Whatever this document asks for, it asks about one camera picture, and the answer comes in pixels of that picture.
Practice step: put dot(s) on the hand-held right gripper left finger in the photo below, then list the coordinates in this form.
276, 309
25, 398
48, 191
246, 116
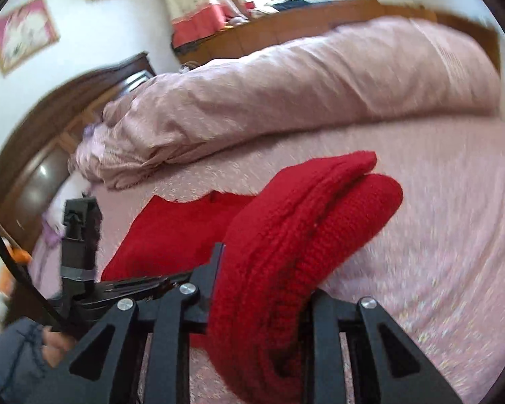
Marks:
205, 288

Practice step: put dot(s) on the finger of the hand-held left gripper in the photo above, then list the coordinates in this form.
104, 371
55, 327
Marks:
134, 287

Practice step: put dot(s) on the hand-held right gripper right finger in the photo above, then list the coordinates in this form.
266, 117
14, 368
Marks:
326, 324

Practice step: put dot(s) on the red knit cardigan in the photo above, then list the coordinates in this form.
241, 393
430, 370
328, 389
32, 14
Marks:
298, 227

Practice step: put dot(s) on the pile of clothes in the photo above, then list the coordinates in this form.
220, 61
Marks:
286, 3

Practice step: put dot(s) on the person's left hand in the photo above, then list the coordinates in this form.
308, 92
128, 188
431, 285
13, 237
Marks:
57, 347

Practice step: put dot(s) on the orange object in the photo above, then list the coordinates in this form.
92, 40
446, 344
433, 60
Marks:
20, 256

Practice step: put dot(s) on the white purple pillow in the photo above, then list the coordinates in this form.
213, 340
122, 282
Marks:
65, 189

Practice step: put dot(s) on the dark wooden headboard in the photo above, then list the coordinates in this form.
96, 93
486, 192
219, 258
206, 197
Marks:
38, 143

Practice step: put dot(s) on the pink floral duvet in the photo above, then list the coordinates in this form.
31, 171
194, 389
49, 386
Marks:
298, 84

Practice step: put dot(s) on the cream and red curtain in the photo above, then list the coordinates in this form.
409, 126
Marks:
189, 4

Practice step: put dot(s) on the wooden windowsill cabinet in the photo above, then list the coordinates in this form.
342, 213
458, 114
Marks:
320, 13

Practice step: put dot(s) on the framed wall picture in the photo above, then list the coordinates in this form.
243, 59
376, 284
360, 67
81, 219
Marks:
21, 33

